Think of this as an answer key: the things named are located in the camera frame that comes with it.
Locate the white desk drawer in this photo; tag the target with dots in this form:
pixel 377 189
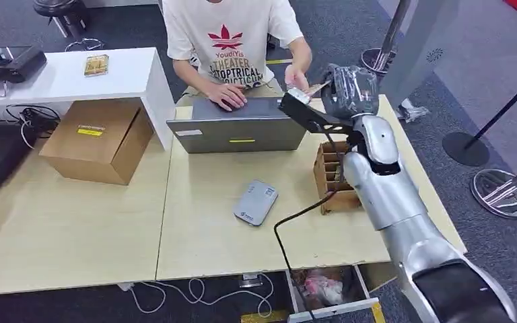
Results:
pixel 330 310

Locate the dark grey laptop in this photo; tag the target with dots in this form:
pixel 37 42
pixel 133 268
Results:
pixel 240 129

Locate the wooden card box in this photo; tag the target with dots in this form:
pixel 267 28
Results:
pixel 330 200

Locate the brown cardboard box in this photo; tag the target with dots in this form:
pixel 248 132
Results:
pixel 89 142

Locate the black desktop device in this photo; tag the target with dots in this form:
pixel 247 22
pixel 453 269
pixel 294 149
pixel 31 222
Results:
pixel 22 64

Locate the grey standing panel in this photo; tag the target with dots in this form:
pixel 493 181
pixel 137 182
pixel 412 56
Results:
pixel 423 40

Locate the chrome stanchion with mirror base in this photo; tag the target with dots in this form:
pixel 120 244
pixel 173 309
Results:
pixel 501 194

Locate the pink item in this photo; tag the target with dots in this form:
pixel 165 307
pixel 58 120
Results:
pixel 323 287

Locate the chrome stanchion with ribbed base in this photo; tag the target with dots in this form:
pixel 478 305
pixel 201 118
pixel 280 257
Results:
pixel 376 60

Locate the person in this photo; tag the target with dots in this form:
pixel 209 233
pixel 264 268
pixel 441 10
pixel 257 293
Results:
pixel 231 26

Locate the black stool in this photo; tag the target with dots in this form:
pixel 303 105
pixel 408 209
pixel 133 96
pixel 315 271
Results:
pixel 58 6

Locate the black stanchion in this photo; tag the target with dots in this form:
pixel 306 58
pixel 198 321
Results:
pixel 463 149

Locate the person's left hand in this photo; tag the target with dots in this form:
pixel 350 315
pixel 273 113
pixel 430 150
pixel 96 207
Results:
pixel 297 78

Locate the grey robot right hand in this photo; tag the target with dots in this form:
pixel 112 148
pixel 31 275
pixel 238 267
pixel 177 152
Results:
pixel 350 91

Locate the person's right hand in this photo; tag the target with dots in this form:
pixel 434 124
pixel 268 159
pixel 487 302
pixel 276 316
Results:
pixel 227 96

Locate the card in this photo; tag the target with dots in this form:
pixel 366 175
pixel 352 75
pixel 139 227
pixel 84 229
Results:
pixel 317 88

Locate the black camera bracket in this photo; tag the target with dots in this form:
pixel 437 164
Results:
pixel 312 118

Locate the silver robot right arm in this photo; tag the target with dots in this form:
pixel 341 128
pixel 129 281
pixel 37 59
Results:
pixel 388 191

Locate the gold card pack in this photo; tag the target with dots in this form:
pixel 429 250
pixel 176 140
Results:
pixel 96 65

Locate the white shelf table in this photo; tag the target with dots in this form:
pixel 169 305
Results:
pixel 120 71

